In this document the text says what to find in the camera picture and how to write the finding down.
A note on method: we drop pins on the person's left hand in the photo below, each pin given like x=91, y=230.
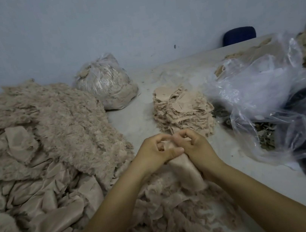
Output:
x=152, y=155

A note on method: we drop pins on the large pile beige fabric scraps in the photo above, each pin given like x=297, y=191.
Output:
x=40, y=165

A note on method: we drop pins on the large clear plastic bag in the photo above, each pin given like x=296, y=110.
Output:
x=257, y=84

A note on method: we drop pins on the person's right hand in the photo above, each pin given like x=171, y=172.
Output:
x=199, y=149

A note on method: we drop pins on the person's right forearm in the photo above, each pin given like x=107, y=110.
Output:
x=275, y=202

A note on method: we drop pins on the person's left forearm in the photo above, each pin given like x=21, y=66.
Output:
x=98, y=229

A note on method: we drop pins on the clear bag of beige scraps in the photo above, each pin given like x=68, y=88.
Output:
x=105, y=82

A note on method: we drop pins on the beige scrap strips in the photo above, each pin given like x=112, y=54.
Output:
x=174, y=217

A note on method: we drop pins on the blue chair back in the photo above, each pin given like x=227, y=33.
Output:
x=238, y=35

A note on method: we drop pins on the stack of sorted beige pieces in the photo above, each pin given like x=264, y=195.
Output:
x=160, y=118

